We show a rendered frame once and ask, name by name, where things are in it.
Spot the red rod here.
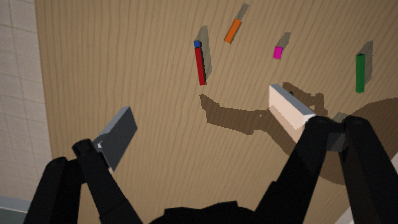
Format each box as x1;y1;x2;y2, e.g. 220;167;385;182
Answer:
195;47;205;85

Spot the orange rod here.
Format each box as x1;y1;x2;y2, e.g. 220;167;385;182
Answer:
224;19;240;43

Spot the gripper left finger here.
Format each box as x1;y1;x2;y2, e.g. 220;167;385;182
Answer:
23;106;143;224

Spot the green rod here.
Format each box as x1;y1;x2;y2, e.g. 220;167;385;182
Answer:
356;53;365;93

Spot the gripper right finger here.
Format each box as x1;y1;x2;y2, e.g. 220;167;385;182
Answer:
247;84;398;224

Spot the small blue block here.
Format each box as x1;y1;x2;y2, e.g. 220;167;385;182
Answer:
194;40;200;48

